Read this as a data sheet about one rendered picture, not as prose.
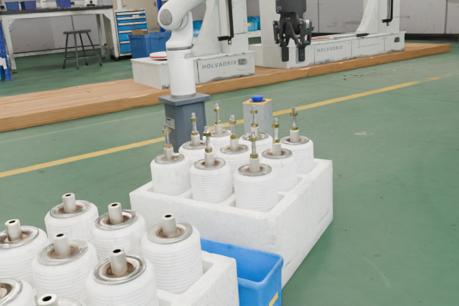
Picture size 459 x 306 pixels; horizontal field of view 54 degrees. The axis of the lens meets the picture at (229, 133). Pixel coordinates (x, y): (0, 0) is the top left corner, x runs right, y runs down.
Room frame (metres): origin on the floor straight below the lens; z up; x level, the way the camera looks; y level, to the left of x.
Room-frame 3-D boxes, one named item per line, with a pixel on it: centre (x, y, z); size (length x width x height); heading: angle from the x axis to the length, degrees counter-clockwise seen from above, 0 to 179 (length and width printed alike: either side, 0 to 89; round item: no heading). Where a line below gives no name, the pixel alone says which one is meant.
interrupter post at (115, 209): (0.73, 0.21, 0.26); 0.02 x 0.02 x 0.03
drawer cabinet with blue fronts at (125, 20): (6.80, 1.40, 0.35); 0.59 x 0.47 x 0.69; 31
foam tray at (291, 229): (1.10, -0.01, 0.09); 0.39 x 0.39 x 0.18; 59
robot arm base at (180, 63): (1.64, 0.16, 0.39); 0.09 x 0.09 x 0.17; 31
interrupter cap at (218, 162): (1.00, 0.05, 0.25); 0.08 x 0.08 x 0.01
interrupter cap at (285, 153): (1.04, -0.11, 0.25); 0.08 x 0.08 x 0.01
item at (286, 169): (1.04, -0.11, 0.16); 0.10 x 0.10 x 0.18
